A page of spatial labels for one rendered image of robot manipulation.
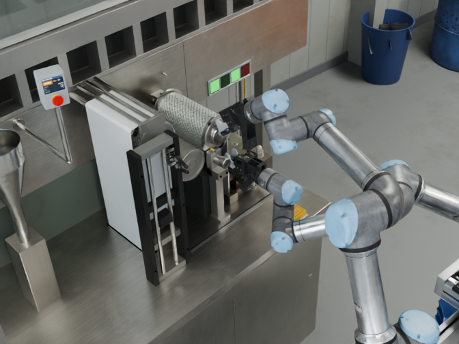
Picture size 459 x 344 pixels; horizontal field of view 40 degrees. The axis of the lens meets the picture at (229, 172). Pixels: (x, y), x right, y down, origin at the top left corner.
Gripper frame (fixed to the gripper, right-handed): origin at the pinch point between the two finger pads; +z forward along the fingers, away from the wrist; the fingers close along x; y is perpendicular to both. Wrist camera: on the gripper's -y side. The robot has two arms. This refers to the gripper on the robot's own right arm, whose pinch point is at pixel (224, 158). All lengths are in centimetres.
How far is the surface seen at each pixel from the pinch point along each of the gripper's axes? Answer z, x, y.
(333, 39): 132, -247, -85
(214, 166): -6.1, 10.9, 5.4
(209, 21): 32, -25, 37
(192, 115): 5.7, 9.3, 21.4
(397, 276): -34, -89, -109
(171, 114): 14.6, 11.7, 18.9
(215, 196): -6.4, 11.3, -8.1
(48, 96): -1, 64, 56
